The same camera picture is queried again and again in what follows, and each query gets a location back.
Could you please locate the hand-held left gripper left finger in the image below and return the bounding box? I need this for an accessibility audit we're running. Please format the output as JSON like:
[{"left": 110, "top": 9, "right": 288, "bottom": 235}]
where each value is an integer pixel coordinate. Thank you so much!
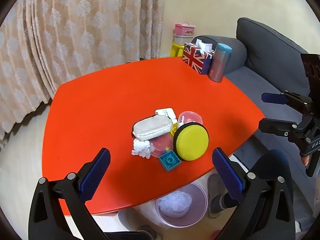
[{"left": 28, "top": 147, "right": 112, "bottom": 240}]

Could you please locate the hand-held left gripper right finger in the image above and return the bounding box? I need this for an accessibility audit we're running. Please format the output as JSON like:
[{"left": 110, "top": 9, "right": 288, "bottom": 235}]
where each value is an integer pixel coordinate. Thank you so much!
[{"left": 212, "top": 147, "right": 300, "bottom": 240}]

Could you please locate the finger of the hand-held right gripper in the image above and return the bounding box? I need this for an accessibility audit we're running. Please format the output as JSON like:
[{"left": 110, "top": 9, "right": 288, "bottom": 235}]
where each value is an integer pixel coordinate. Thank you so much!
[
  {"left": 261, "top": 90, "right": 313, "bottom": 117},
  {"left": 258, "top": 117, "right": 310, "bottom": 144}
]

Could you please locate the clear plastic bin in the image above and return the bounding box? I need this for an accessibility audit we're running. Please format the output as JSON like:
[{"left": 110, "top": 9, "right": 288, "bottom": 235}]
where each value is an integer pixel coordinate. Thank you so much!
[{"left": 155, "top": 182, "right": 208, "bottom": 228}]

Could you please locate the yellow round sponge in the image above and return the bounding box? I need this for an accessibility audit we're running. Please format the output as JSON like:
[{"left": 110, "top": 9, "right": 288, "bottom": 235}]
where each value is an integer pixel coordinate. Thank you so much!
[{"left": 173, "top": 122, "right": 209, "bottom": 161}]

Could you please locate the teal building block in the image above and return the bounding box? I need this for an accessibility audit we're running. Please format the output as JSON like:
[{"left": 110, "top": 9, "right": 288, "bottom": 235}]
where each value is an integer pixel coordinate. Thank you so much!
[{"left": 159, "top": 151, "right": 181, "bottom": 173}]

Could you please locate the clear plastic capsule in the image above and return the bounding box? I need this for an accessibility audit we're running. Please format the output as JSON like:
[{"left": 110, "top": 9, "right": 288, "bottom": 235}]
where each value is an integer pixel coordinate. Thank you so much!
[{"left": 149, "top": 133, "right": 175, "bottom": 158}]

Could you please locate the pink clear dome lid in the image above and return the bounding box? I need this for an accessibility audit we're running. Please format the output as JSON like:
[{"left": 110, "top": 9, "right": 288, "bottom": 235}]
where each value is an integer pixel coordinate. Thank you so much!
[{"left": 178, "top": 110, "right": 203, "bottom": 125}]

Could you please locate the white fabric pouch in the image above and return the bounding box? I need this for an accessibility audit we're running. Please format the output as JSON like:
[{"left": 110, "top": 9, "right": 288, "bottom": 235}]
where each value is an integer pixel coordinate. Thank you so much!
[{"left": 132, "top": 115, "right": 173, "bottom": 141}]

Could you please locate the small white card packet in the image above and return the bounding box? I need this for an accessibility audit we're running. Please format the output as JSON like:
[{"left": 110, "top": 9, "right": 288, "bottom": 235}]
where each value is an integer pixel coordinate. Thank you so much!
[{"left": 155, "top": 108, "right": 177, "bottom": 120}]

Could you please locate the grey slipper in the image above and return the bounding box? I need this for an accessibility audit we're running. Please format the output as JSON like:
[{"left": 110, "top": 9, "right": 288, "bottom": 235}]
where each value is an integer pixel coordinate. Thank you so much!
[
  {"left": 207, "top": 174, "right": 228, "bottom": 218},
  {"left": 136, "top": 225, "right": 160, "bottom": 240}
]

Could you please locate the grey sofa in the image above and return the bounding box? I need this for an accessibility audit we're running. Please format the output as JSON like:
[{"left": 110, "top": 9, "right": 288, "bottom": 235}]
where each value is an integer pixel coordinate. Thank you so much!
[{"left": 191, "top": 17, "right": 320, "bottom": 215}]

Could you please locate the crumpled clear plastic bag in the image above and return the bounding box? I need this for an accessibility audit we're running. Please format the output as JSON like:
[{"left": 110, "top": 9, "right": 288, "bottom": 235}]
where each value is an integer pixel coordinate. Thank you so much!
[{"left": 159, "top": 190, "right": 192, "bottom": 218}]

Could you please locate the grey tumbler with teal lid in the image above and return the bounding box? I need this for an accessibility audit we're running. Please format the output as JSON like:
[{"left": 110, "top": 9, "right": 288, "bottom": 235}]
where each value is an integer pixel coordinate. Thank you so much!
[{"left": 208, "top": 43, "right": 232, "bottom": 82}]

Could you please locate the person's leg in dark trousers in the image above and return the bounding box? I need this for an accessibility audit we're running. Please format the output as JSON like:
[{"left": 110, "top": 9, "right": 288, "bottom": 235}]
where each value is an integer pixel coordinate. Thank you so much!
[{"left": 105, "top": 231, "right": 150, "bottom": 240}]

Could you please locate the red table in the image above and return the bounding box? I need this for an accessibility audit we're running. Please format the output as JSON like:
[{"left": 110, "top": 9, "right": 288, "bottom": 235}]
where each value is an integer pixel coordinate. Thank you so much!
[{"left": 42, "top": 57, "right": 265, "bottom": 216}]

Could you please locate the white tissue sheet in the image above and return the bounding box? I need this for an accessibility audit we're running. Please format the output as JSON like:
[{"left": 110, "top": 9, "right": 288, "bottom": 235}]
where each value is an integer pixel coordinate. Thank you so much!
[{"left": 195, "top": 39, "right": 213, "bottom": 52}]

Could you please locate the flag print tissue box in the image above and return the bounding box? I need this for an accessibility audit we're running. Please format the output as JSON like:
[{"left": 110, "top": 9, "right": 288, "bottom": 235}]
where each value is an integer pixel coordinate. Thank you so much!
[{"left": 182, "top": 42, "right": 215, "bottom": 75}]

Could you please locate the yellow plastic stool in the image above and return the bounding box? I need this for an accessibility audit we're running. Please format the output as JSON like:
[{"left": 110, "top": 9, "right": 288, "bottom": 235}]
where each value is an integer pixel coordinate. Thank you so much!
[{"left": 170, "top": 42, "right": 185, "bottom": 57}]

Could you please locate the white storage box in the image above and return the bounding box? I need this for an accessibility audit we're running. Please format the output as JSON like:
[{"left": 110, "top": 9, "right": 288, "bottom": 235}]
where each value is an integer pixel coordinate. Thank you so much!
[{"left": 174, "top": 34, "right": 194, "bottom": 46}]

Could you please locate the pink storage box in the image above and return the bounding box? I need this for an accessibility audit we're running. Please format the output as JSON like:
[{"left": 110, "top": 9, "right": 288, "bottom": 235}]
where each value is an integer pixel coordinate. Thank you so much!
[{"left": 174, "top": 22, "right": 196, "bottom": 36}]

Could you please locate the beige patterned curtain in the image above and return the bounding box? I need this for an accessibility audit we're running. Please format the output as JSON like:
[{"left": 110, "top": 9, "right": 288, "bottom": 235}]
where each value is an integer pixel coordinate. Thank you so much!
[{"left": 0, "top": 0, "right": 167, "bottom": 140}]

